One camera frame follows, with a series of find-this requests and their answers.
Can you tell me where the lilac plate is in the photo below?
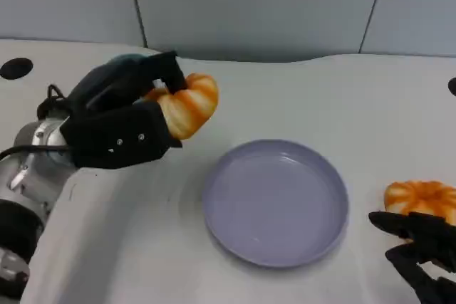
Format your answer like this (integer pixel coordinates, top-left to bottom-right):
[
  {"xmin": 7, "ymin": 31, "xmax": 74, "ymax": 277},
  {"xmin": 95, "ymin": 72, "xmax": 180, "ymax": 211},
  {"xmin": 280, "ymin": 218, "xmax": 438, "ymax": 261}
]
[{"xmin": 201, "ymin": 139, "xmax": 349, "ymax": 268}]

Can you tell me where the pale green mug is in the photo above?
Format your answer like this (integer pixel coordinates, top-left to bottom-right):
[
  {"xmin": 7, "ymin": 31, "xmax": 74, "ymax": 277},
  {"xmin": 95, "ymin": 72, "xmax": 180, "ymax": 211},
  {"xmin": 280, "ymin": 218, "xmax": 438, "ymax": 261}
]
[{"xmin": 106, "ymin": 53, "xmax": 150, "ymax": 67}]

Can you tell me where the black looped wrist cable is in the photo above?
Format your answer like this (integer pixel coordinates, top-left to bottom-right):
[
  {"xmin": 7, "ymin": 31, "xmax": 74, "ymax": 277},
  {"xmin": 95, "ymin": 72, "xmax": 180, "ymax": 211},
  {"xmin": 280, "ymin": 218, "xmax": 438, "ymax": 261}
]
[{"xmin": 36, "ymin": 84, "xmax": 72, "ymax": 120}]

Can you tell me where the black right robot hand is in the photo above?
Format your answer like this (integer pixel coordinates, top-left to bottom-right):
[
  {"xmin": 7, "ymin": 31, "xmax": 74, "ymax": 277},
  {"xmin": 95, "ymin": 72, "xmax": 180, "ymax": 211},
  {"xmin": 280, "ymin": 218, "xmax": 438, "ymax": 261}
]
[{"xmin": 368, "ymin": 211, "xmax": 456, "ymax": 304}]

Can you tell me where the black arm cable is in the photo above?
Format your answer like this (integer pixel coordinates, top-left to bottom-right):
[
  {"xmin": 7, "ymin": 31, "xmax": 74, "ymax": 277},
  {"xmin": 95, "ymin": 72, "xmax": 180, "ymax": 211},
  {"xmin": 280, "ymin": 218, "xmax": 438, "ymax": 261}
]
[{"xmin": 0, "ymin": 144, "xmax": 71, "ymax": 161}]

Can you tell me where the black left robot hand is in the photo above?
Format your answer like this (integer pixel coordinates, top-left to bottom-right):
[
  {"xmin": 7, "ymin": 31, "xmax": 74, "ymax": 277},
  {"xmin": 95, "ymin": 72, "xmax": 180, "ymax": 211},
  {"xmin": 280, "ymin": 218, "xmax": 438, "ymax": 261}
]
[{"xmin": 59, "ymin": 51, "xmax": 188, "ymax": 170}]

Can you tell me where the orange and white bread roll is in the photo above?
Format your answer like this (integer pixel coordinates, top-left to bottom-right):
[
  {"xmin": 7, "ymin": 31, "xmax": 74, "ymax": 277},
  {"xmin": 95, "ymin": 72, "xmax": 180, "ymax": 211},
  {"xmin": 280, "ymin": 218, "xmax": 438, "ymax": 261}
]
[
  {"xmin": 383, "ymin": 179, "xmax": 456, "ymax": 226},
  {"xmin": 142, "ymin": 73, "xmax": 219, "ymax": 140}
]

